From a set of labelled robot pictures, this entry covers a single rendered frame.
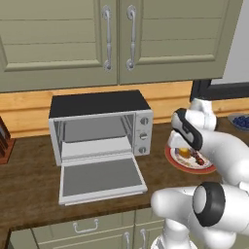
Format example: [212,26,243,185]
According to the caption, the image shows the grey bowl of blueberries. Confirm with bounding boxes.
[227,112,249,132]

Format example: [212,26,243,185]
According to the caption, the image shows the silver base cupboard handle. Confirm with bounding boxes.
[123,231,131,249]
[140,228,148,249]

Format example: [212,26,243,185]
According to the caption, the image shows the olive green base cupboard door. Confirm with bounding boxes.
[38,226,134,249]
[134,223,167,249]

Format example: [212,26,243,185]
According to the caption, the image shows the olive green cupboard side panel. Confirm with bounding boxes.
[7,228,39,249]

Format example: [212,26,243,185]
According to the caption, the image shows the brown wooden knife block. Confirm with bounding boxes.
[0,116,17,165]

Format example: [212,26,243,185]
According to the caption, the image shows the narrow olive green drawer front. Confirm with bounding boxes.
[134,207,165,226]

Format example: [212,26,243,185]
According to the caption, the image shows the olive green wall cupboard door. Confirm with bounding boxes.
[0,0,119,93]
[118,0,244,86]

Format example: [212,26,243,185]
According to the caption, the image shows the yellow baguette bread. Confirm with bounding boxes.
[177,147,192,160]

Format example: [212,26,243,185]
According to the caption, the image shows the silver toaster oven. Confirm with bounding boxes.
[48,89,155,167]

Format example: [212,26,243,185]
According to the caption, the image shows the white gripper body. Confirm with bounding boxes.
[166,129,190,150]

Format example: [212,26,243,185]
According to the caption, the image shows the toaster oven glass door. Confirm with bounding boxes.
[58,152,149,207]

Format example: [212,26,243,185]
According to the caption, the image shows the red kebab skewer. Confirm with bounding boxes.
[190,152,208,167]

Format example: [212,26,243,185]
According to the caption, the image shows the silver cupboard door handle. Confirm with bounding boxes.
[125,4,137,71]
[101,5,113,72]

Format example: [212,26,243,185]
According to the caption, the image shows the red rimmed white plate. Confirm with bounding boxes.
[163,142,218,175]

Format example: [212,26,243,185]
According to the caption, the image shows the silver drawer handle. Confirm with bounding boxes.
[72,219,99,234]

